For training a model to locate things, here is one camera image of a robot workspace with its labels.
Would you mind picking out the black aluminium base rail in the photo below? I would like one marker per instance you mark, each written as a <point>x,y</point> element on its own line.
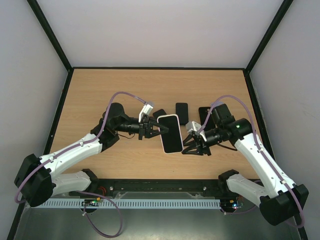
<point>206,187</point>

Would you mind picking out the black frame post left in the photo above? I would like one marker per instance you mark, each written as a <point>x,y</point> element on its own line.
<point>39,14</point>

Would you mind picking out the black phone case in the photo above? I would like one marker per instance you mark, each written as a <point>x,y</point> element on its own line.
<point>203,112</point>

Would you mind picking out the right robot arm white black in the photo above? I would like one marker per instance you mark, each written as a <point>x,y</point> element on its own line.
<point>278,197</point>

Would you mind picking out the black frame post right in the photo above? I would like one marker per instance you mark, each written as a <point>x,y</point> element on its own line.
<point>277,19</point>

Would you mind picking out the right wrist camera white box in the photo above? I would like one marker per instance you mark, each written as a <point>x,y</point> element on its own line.
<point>196,129</point>

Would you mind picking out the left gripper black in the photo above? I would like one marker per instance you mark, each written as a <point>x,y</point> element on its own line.
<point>146,129</point>

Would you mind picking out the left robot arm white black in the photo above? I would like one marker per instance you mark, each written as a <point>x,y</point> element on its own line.
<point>40,178</point>

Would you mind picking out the purple phone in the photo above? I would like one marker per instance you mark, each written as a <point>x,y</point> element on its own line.
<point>158,113</point>

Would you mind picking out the light blue slotted cable duct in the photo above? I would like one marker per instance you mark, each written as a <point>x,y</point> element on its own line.
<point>72,203</point>

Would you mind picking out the beige cased phone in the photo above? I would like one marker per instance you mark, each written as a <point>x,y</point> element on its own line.
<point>172,140</point>

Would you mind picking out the green phone black screen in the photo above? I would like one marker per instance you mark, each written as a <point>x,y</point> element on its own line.
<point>182,111</point>

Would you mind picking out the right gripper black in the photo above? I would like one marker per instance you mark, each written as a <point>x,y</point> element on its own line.
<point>201,143</point>

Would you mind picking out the black frame post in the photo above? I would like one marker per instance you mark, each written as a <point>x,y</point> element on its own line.
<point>277,19</point>
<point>39,14</point>

